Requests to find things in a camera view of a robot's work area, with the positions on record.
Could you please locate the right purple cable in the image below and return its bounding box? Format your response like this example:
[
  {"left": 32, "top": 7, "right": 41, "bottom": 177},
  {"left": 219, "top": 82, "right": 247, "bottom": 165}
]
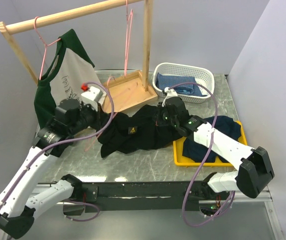
[{"left": 169, "top": 83, "right": 236, "bottom": 228}]

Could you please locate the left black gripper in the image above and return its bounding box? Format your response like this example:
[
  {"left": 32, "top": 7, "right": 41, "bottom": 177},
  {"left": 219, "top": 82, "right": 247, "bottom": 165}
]
[{"left": 68, "top": 100, "right": 109, "bottom": 136}]

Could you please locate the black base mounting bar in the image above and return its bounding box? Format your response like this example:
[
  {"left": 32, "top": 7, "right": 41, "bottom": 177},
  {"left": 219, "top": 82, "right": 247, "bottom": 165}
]
[{"left": 52, "top": 181, "right": 234, "bottom": 216}]

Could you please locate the pink wire hanger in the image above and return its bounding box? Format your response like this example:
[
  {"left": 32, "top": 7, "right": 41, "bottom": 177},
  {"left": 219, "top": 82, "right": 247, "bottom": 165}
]
[
  {"left": 124, "top": 0, "right": 133, "bottom": 77},
  {"left": 84, "top": 76, "right": 139, "bottom": 152}
]

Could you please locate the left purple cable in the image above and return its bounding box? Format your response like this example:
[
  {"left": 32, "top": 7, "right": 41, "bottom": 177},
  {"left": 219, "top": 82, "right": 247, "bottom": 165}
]
[{"left": 0, "top": 81, "right": 115, "bottom": 238}]

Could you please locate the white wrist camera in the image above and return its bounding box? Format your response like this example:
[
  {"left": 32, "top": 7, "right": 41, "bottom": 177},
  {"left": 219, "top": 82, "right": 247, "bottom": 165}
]
[
  {"left": 162, "top": 87, "right": 178, "bottom": 107},
  {"left": 81, "top": 82, "right": 107, "bottom": 112}
]

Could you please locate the yellow plastic tray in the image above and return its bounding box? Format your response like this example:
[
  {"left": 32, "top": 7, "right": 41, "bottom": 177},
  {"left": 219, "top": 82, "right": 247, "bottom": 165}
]
[{"left": 173, "top": 120, "right": 248, "bottom": 168}]

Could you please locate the purple cable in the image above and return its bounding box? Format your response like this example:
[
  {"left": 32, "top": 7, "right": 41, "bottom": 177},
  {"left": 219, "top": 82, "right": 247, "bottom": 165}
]
[
  {"left": 169, "top": 83, "right": 236, "bottom": 228},
  {"left": 0, "top": 81, "right": 115, "bottom": 238}
]

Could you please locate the white plastic basket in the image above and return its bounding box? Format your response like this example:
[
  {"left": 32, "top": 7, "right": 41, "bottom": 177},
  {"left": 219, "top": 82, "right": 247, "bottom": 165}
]
[{"left": 152, "top": 62, "right": 215, "bottom": 104}]

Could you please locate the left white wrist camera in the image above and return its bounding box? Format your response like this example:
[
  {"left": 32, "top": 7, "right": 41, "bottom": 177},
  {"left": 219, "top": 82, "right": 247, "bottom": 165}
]
[{"left": 81, "top": 82, "right": 107, "bottom": 112}]

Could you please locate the blue patterned cloth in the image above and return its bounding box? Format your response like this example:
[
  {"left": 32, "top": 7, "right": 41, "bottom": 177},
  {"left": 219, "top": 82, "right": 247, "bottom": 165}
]
[{"left": 155, "top": 73, "right": 207, "bottom": 97}]

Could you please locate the navy blue t shirt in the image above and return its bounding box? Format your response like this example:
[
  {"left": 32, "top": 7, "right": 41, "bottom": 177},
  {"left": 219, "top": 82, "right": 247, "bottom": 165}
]
[{"left": 182, "top": 115, "right": 242, "bottom": 163}]

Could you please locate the green and cream raglan shirt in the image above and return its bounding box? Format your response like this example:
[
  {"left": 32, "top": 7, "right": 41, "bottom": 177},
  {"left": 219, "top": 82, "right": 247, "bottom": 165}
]
[{"left": 34, "top": 29, "right": 100, "bottom": 129}]

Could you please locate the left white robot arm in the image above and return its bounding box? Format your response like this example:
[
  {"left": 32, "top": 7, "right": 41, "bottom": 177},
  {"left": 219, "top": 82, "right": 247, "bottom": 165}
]
[{"left": 0, "top": 98, "right": 106, "bottom": 240}]

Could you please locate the wooden clothes rack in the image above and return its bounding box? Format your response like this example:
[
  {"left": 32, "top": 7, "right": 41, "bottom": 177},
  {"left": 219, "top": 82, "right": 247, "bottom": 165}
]
[{"left": 0, "top": 0, "right": 158, "bottom": 112}]

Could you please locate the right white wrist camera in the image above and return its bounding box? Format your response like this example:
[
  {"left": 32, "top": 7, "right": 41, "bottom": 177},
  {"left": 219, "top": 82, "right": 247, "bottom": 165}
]
[{"left": 162, "top": 87, "right": 178, "bottom": 107}]

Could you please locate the pink hanger with green shirt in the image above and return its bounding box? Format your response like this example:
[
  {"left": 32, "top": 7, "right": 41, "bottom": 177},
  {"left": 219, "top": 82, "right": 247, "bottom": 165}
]
[{"left": 33, "top": 16, "right": 61, "bottom": 80}]

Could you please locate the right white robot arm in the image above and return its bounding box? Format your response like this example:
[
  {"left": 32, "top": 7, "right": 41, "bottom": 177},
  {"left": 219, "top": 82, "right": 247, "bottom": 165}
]
[{"left": 156, "top": 96, "right": 275, "bottom": 200}]

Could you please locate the black t shirt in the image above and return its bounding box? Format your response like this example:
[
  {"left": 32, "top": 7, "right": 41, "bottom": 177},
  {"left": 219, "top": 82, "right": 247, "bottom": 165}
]
[{"left": 98, "top": 104, "right": 182, "bottom": 158}]

